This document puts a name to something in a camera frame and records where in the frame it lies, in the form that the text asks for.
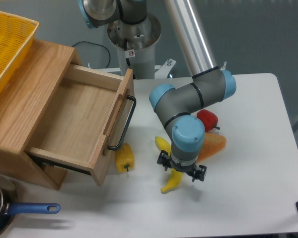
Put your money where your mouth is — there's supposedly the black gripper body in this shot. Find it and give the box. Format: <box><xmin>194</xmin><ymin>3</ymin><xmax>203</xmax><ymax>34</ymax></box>
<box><xmin>169</xmin><ymin>157</ymin><xmax>197</xmax><ymax>174</ymax></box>

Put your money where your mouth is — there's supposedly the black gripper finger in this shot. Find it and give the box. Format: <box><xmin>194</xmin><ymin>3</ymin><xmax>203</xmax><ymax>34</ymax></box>
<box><xmin>189</xmin><ymin>165</ymin><xmax>207</xmax><ymax>182</ymax></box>
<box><xmin>157</xmin><ymin>150</ymin><xmax>171</xmax><ymax>171</ymax></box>

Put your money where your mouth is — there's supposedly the yellow toy banana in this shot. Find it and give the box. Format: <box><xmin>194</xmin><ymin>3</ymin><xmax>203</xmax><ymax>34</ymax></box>
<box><xmin>154</xmin><ymin>136</ymin><xmax>182</xmax><ymax>194</ymax></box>

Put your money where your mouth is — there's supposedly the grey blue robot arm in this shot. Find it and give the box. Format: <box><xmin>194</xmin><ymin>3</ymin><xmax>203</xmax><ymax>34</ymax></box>
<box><xmin>78</xmin><ymin>0</ymin><xmax>236</xmax><ymax>181</ymax></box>

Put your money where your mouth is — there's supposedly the orange toy sandwich triangle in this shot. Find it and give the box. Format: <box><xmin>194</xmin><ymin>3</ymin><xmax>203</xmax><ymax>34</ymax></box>
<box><xmin>197</xmin><ymin>132</ymin><xmax>226</xmax><ymax>163</ymax></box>

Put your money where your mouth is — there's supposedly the yellow toy bell pepper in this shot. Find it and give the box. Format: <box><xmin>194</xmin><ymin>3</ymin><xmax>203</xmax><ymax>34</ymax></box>
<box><xmin>115</xmin><ymin>143</ymin><xmax>135</xmax><ymax>173</ymax></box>

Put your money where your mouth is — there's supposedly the red toy bell pepper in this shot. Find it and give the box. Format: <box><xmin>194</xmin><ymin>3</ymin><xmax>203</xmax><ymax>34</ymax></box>
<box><xmin>197</xmin><ymin>109</ymin><xmax>220</xmax><ymax>132</ymax></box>

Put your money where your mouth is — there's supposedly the open wooden drawer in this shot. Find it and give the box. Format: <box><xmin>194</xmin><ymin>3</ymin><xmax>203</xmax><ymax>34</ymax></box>
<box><xmin>25</xmin><ymin>64</ymin><xmax>134</xmax><ymax>185</ymax></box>

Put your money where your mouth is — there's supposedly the wooden drawer cabinet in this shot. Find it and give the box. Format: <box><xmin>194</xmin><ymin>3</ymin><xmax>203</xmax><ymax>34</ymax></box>
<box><xmin>0</xmin><ymin>39</ymin><xmax>81</xmax><ymax>190</ymax></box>

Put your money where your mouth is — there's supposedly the yellow plastic mesh basket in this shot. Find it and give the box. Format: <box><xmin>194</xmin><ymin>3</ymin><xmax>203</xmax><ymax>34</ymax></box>
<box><xmin>0</xmin><ymin>11</ymin><xmax>39</xmax><ymax>93</ymax></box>

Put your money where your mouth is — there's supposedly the black metal drawer handle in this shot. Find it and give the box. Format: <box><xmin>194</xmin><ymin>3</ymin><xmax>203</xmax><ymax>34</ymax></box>
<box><xmin>106</xmin><ymin>95</ymin><xmax>137</xmax><ymax>151</ymax></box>

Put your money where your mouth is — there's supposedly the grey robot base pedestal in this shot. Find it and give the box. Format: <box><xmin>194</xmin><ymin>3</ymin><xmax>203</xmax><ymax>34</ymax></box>
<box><xmin>107</xmin><ymin>12</ymin><xmax>177</xmax><ymax>80</ymax></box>

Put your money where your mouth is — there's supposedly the black cable loop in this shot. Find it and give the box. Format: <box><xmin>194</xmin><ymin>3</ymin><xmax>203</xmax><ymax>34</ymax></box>
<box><xmin>71</xmin><ymin>41</ymin><xmax>111</xmax><ymax>69</ymax></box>

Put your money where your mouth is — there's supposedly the black pan blue handle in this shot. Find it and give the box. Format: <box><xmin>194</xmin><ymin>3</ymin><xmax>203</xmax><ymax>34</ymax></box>
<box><xmin>0</xmin><ymin>176</ymin><xmax>61</xmax><ymax>235</ymax></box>

